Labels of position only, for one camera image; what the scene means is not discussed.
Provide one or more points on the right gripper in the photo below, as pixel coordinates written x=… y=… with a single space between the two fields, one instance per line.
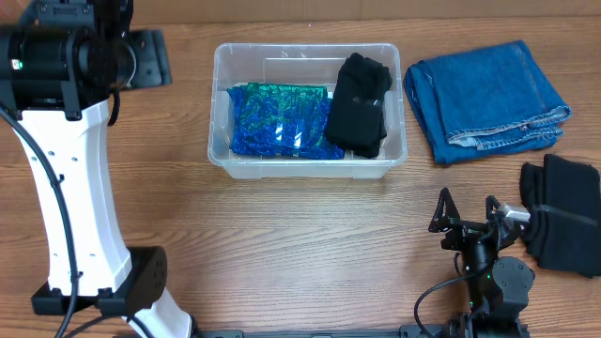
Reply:
x=460 y=230

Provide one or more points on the black cloth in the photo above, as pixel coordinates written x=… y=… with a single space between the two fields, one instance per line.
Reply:
x=356 y=120
x=563 y=198

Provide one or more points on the blue denim jeans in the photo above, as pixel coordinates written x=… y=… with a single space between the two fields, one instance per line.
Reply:
x=486 y=102

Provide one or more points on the blue green sequin cloth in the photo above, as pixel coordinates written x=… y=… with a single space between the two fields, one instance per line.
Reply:
x=282 y=120

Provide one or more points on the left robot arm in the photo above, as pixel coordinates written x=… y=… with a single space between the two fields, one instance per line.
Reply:
x=64 y=65

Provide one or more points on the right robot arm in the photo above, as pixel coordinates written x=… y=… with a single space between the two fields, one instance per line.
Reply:
x=498 y=286

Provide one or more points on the clear plastic storage bin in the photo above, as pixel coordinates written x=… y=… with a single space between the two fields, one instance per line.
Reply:
x=301 y=64

